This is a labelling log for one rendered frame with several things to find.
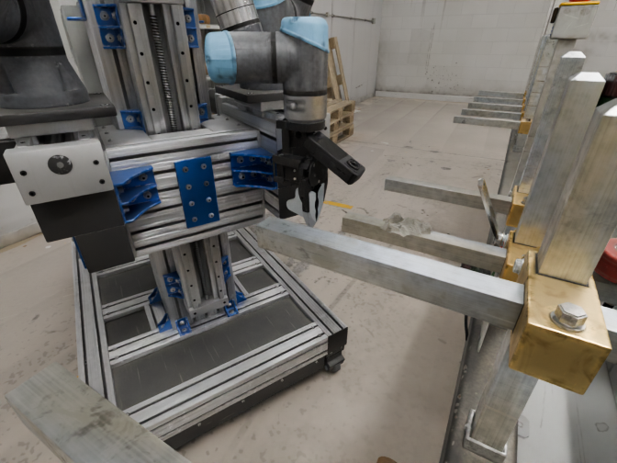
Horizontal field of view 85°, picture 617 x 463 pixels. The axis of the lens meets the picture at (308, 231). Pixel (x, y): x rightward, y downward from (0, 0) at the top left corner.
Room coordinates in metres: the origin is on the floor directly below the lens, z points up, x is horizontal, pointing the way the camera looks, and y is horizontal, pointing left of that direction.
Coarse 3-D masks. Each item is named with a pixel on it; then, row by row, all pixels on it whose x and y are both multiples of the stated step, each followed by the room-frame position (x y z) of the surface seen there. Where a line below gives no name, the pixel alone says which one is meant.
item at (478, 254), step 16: (352, 224) 0.55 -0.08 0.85; (368, 224) 0.54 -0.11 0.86; (384, 240) 0.52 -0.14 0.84; (400, 240) 0.51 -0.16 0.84; (416, 240) 0.50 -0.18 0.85; (432, 240) 0.48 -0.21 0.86; (448, 240) 0.48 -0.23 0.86; (464, 240) 0.48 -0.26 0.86; (448, 256) 0.47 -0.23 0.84; (464, 256) 0.46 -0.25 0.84; (480, 256) 0.45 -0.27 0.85; (496, 256) 0.44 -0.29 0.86; (496, 272) 0.43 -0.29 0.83; (608, 288) 0.36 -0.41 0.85
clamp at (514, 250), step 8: (512, 232) 0.49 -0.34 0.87; (512, 240) 0.46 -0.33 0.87; (512, 248) 0.44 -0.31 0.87; (520, 248) 0.44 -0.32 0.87; (528, 248) 0.44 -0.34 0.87; (512, 256) 0.42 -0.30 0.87; (520, 256) 0.42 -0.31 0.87; (504, 264) 0.42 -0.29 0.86; (512, 264) 0.40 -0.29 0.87; (504, 272) 0.40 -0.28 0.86; (512, 272) 0.39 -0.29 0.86; (512, 280) 0.39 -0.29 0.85
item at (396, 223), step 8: (392, 216) 0.54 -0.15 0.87; (400, 216) 0.54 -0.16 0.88; (384, 224) 0.52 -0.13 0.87; (392, 224) 0.51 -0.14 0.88; (400, 224) 0.52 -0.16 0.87; (408, 224) 0.51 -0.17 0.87; (416, 224) 0.51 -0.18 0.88; (424, 224) 0.51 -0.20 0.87; (400, 232) 0.50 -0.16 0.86; (408, 232) 0.50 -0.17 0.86; (416, 232) 0.50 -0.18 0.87; (424, 232) 0.50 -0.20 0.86
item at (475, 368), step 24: (504, 168) 1.32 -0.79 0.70; (504, 192) 1.06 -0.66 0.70; (504, 216) 0.88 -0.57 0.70; (504, 336) 0.42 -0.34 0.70; (480, 360) 0.37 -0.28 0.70; (456, 384) 0.37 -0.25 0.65; (480, 384) 0.33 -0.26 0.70; (456, 408) 0.29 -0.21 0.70; (456, 432) 0.26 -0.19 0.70; (456, 456) 0.23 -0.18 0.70; (480, 456) 0.23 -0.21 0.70; (504, 456) 0.22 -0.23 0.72
